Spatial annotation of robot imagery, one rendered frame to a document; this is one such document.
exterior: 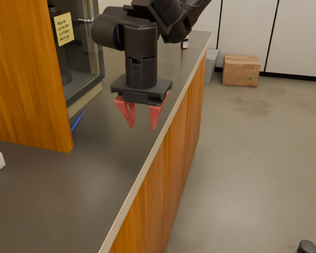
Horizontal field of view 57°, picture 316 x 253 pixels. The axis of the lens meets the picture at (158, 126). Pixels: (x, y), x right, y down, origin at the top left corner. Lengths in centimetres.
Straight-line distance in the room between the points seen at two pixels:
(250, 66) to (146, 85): 307
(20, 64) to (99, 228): 41
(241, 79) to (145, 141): 286
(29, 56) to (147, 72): 31
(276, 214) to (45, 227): 159
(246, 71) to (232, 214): 204
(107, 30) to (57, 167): 38
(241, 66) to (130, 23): 308
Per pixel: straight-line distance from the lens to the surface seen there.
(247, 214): 196
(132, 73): 51
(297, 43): 389
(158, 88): 52
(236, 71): 356
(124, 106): 54
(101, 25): 54
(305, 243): 148
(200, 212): 191
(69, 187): 70
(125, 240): 83
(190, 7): 85
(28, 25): 70
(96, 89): 110
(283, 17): 380
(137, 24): 49
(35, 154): 83
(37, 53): 71
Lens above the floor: 140
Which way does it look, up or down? 31 degrees down
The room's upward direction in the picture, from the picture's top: straight up
